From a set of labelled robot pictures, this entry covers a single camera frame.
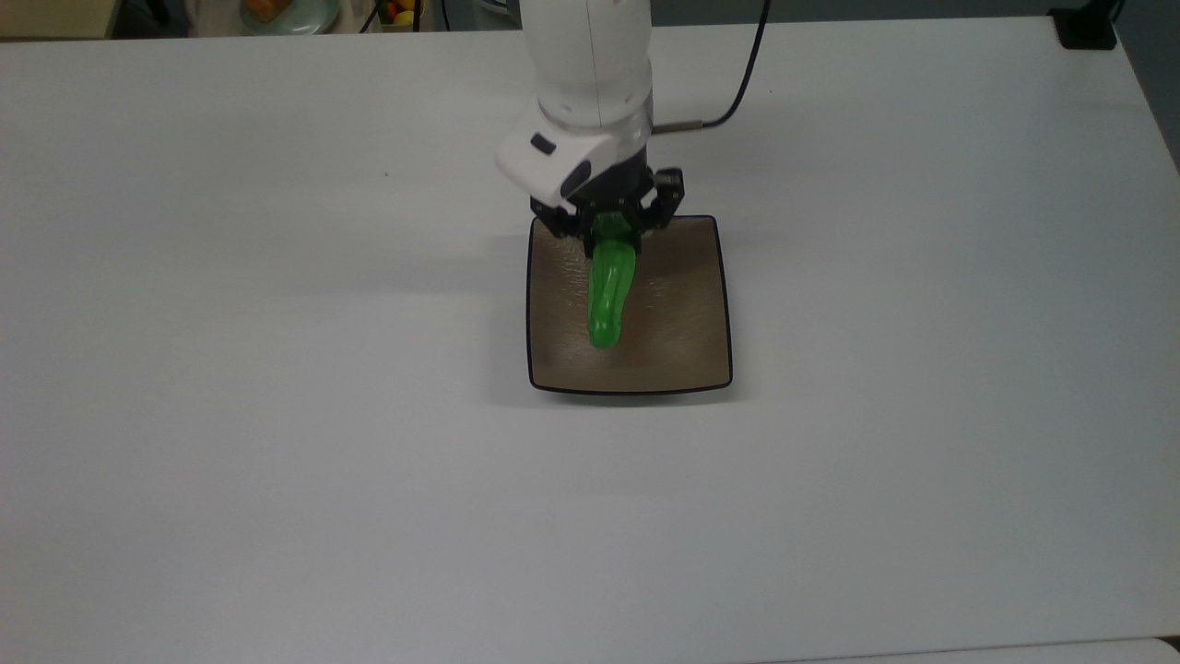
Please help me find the pale plate with orange food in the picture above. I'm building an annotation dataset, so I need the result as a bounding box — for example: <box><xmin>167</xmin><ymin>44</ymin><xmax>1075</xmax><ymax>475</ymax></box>
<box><xmin>239</xmin><ymin>0</ymin><xmax>342</xmax><ymax>37</ymax></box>

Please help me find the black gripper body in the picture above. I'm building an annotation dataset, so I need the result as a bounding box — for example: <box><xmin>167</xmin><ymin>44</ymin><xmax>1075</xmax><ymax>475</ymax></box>
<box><xmin>562</xmin><ymin>153</ymin><xmax>657</xmax><ymax>219</ymax></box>

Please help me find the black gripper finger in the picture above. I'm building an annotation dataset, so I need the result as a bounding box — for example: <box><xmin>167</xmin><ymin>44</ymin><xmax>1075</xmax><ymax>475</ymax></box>
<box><xmin>630</xmin><ymin>167</ymin><xmax>687</xmax><ymax>256</ymax></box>
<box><xmin>529</xmin><ymin>194</ymin><xmax>598</xmax><ymax>260</ymax></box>

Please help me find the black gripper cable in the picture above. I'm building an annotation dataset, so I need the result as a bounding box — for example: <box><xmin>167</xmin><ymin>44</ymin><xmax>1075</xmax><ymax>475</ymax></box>
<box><xmin>649</xmin><ymin>0</ymin><xmax>772</xmax><ymax>136</ymax></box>

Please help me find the wooden board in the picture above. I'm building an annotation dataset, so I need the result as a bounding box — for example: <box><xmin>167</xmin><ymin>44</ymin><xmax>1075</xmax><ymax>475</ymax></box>
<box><xmin>0</xmin><ymin>0</ymin><xmax>122</xmax><ymax>41</ymax></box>

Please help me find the basket of colourful fruit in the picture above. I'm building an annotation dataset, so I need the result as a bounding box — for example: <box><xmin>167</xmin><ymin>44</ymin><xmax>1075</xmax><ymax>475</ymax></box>
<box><xmin>374</xmin><ymin>0</ymin><xmax>426</xmax><ymax>33</ymax></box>

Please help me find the square brown ceramic plate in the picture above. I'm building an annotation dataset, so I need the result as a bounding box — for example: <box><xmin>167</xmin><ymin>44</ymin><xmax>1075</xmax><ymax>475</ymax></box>
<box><xmin>525</xmin><ymin>215</ymin><xmax>735</xmax><ymax>397</ymax></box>

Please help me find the green chili pepper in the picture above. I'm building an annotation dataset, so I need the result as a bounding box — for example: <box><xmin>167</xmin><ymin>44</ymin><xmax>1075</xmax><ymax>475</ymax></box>
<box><xmin>586</xmin><ymin>211</ymin><xmax>641</xmax><ymax>351</ymax></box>

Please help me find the black table clamp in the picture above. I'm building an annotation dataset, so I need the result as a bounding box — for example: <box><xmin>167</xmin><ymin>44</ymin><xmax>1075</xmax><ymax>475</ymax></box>
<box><xmin>1048</xmin><ymin>0</ymin><xmax>1127</xmax><ymax>51</ymax></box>

